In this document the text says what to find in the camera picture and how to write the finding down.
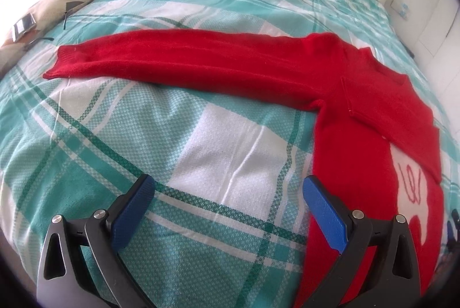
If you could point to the red knit sweater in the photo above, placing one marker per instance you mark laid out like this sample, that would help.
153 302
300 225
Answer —
376 146

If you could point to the smartphone on pillow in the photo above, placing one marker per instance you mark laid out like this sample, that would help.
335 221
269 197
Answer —
25 24

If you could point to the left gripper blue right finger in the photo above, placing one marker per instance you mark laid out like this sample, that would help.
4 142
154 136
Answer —
393 277

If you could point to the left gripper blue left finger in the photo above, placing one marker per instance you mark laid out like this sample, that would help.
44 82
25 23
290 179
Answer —
64 279

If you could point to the beige patterned pillow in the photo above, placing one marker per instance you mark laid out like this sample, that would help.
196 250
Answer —
48 14

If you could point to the white wall socket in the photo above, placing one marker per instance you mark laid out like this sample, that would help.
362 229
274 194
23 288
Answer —
400 9

